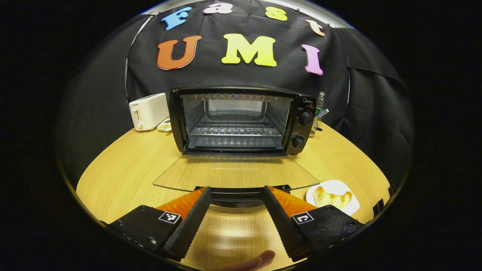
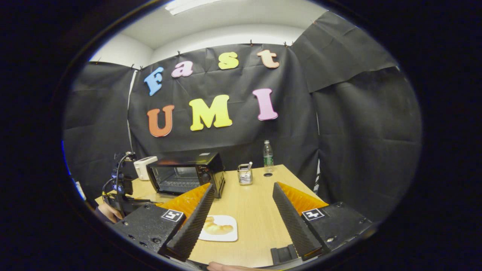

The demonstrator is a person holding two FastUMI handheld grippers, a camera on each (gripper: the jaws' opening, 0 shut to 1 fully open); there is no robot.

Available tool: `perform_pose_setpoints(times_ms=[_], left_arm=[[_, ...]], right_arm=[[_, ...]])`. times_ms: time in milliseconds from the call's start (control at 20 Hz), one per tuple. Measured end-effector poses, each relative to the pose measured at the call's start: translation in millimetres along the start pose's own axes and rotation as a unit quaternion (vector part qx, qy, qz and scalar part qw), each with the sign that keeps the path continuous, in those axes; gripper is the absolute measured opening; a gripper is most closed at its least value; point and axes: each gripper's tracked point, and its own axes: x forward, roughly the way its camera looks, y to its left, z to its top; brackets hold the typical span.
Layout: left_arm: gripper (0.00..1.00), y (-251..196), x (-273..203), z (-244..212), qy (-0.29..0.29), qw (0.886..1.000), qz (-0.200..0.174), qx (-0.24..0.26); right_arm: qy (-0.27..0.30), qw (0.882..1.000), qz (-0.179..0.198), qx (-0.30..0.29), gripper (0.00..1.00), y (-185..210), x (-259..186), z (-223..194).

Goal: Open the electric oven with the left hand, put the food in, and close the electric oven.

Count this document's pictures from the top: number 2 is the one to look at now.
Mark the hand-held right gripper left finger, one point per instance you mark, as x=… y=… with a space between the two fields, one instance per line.
x=196 y=222

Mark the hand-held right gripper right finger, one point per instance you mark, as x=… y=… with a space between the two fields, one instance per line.
x=293 y=226

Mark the golden croissant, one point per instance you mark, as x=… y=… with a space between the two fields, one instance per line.
x=218 y=228

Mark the black electric oven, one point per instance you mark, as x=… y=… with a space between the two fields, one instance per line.
x=211 y=165

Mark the white toaster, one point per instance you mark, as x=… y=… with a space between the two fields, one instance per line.
x=143 y=167

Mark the black table edge clamp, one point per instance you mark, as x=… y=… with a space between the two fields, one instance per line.
x=282 y=255

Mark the white square plate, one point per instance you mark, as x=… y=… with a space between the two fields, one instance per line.
x=230 y=237

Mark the white printed sheet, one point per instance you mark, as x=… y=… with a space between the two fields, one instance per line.
x=80 y=190

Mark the clear water bottle green label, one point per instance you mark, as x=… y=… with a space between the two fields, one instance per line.
x=268 y=160

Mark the large ceiling light panel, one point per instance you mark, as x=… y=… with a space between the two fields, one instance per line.
x=188 y=5

